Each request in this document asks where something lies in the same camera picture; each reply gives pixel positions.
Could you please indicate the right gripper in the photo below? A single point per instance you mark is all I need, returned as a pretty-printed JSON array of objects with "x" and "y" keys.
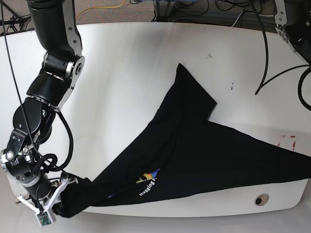
[{"x": 43, "y": 194}]

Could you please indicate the black T-shirt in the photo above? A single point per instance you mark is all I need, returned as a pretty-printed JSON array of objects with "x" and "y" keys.
[{"x": 181, "y": 153}]

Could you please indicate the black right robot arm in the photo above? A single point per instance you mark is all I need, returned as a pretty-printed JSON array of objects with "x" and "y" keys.
[{"x": 55, "y": 26}]

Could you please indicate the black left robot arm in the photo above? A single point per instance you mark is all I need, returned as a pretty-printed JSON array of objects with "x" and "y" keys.
[{"x": 293, "y": 24}]

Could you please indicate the black tripod stand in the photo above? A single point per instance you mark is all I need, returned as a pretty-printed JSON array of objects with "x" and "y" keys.
[{"x": 15, "y": 24}]

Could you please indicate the red tape marking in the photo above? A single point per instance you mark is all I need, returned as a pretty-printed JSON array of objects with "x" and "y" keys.
[{"x": 287, "y": 142}]

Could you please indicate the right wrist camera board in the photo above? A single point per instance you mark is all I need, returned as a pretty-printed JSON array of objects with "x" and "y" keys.
[{"x": 45, "y": 218}]

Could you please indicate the right table cable grommet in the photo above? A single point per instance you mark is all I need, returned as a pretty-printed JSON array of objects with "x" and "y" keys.
[{"x": 261, "y": 200}]

